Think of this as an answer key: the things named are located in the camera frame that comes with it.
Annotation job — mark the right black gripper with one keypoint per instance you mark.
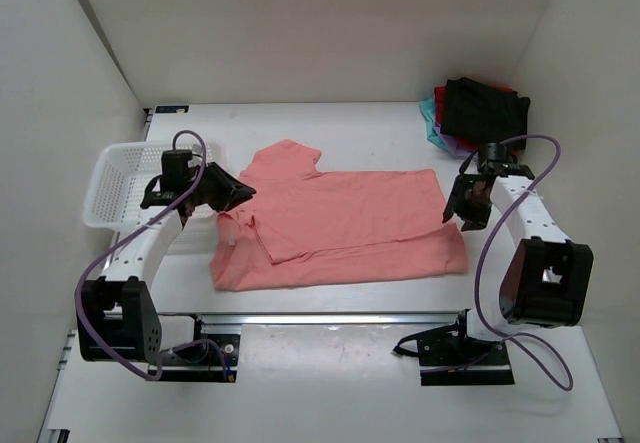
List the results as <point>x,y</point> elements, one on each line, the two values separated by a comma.
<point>476,219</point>

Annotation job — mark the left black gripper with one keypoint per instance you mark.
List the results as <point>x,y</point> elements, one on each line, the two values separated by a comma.
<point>233,191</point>

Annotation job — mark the pink t shirt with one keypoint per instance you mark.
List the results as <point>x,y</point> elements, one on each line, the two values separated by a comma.
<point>304,227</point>

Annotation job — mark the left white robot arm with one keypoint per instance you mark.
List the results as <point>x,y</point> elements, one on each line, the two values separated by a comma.
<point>115,311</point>

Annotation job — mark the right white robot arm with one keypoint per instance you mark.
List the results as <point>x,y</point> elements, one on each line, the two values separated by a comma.
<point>546,281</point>

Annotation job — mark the purple folded t shirt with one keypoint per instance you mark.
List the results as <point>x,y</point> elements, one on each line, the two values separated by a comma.
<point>456,147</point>

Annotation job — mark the black folded t shirt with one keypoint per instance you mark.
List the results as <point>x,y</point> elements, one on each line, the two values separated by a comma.
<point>482,114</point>

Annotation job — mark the teal folded t shirt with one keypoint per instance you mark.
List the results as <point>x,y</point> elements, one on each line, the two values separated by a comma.
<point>428,111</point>

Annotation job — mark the red folded t shirt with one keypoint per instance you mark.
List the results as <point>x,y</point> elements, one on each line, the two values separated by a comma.
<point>439,98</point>

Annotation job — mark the white plastic basket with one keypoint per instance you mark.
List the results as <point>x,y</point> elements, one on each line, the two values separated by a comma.
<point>116,190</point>

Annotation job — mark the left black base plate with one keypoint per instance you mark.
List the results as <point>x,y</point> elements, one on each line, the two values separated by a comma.
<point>214,359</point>

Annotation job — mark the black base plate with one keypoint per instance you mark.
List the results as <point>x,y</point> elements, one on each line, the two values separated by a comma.
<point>214,359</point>
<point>448,357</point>

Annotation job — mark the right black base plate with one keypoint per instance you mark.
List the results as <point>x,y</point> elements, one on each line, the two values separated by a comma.
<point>448,357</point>

